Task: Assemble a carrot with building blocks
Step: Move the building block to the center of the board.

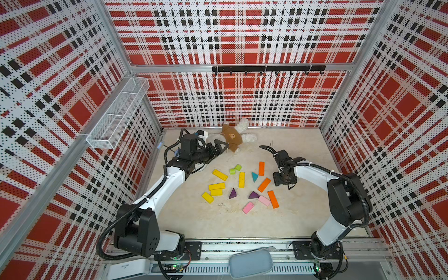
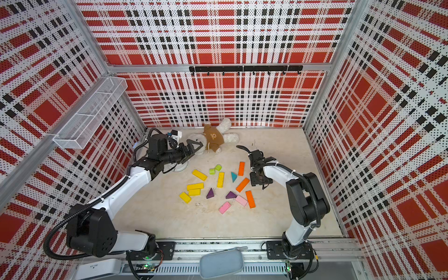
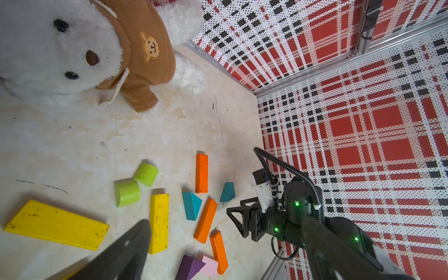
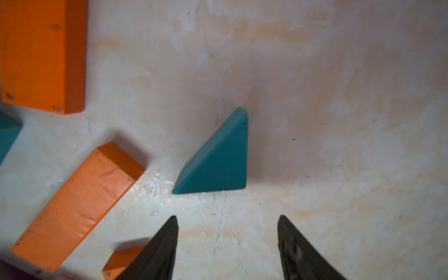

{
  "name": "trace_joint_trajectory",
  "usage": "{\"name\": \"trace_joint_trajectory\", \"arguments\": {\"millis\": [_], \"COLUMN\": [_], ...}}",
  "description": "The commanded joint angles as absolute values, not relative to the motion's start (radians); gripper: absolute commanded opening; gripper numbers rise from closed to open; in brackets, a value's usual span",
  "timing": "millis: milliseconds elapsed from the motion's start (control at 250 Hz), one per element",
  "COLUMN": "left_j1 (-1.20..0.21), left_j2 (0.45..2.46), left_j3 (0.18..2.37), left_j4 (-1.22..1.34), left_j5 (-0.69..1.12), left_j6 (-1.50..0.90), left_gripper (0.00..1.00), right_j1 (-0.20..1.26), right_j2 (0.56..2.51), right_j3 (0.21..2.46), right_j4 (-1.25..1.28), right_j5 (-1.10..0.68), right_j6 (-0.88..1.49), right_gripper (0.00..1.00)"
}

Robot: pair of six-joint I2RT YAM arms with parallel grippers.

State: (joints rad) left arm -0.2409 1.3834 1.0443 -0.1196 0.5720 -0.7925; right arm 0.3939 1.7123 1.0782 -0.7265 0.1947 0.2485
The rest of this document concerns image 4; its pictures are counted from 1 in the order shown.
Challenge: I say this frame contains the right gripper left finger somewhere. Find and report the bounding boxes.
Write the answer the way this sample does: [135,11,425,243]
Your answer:
[117,215,179,280]

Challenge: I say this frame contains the pink block right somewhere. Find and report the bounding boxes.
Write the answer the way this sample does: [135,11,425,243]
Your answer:
[0,260,39,280]

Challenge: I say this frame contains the orange block top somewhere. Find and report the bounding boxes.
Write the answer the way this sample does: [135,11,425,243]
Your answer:
[1,1,88,115]

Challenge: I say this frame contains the orange block lower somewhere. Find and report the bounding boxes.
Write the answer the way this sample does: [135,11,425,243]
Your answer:
[101,247,144,280]

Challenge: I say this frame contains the teal triangle block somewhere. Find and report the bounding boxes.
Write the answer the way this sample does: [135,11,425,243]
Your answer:
[172,107,249,194]
[0,112,23,163]

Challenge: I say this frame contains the orange block middle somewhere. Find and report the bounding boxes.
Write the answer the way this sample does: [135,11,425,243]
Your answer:
[11,142,144,273]

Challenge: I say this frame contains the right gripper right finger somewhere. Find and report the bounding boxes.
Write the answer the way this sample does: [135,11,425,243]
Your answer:
[277,215,346,280]

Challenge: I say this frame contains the orange block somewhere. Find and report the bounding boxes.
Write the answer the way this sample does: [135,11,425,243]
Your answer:
[101,247,144,280]
[11,142,144,273]
[1,1,88,115]

